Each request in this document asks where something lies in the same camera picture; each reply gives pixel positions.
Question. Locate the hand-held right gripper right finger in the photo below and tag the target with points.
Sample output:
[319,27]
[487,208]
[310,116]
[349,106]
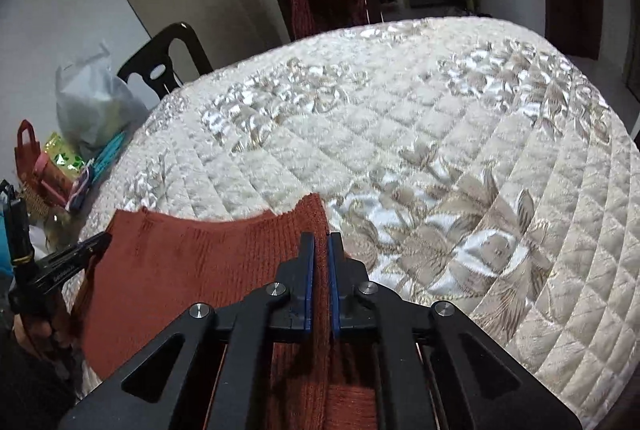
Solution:
[334,285]

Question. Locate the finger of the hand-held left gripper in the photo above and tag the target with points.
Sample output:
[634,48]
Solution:
[70,257]

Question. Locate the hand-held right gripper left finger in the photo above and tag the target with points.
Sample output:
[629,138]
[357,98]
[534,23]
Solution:
[308,282]

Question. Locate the rust red knit sweater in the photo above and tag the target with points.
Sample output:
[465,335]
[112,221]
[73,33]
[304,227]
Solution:
[175,270]

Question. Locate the person's left forearm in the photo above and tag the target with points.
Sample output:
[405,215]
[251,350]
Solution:
[30,385]

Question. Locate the person's left hand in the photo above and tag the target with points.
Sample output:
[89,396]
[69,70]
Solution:
[42,337]

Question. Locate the round glass jar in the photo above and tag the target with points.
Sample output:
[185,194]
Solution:
[60,227]

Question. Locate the clear red gift box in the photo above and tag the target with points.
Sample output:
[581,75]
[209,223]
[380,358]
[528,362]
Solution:
[52,180]

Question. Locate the pink and blue pouch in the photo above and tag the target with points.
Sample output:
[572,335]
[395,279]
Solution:
[80,190]

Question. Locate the red gift bag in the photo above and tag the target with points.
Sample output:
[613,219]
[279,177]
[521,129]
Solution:
[25,160]

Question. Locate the green patterned packet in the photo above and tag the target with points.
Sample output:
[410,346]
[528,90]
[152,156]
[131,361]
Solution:
[65,155]

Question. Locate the teal plastic peg rack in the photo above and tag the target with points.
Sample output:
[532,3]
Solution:
[110,155]

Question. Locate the white plastic bag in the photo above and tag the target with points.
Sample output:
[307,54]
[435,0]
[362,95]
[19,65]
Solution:
[95,110]

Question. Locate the cream quilted blanket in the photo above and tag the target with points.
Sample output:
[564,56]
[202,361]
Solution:
[400,135]

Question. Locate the black plastic chair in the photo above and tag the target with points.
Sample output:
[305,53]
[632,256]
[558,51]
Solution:
[190,45]

